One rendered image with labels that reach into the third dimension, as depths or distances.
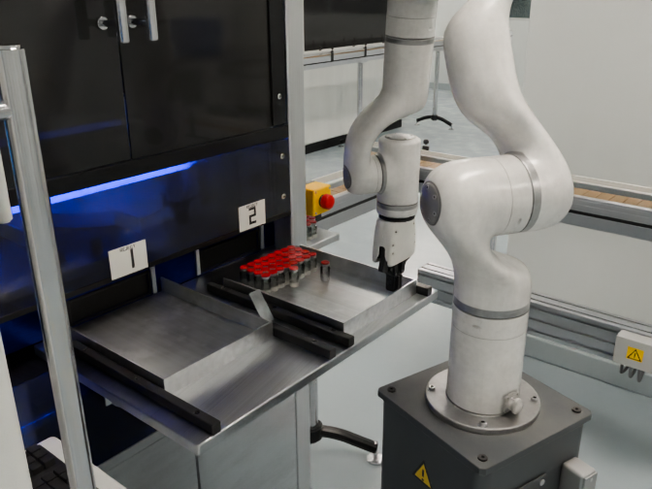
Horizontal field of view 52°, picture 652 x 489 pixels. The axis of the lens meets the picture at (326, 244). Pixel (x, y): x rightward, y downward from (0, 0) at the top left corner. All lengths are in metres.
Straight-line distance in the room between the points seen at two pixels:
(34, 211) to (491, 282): 0.66
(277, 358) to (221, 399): 0.15
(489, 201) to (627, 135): 1.74
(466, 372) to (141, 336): 0.63
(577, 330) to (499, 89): 1.36
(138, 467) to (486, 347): 0.85
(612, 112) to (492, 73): 1.68
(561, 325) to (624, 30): 1.05
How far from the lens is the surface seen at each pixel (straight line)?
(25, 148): 0.61
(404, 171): 1.33
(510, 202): 0.99
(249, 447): 1.85
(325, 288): 1.52
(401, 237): 1.38
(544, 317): 2.31
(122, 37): 1.24
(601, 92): 2.69
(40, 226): 0.63
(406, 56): 1.26
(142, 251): 1.39
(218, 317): 1.41
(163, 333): 1.37
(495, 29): 1.06
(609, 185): 2.17
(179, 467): 1.69
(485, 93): 1.03
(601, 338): 2.26
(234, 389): 1.18
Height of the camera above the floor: 1.52
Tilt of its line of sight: 21 degrees down
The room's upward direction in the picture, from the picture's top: straight up
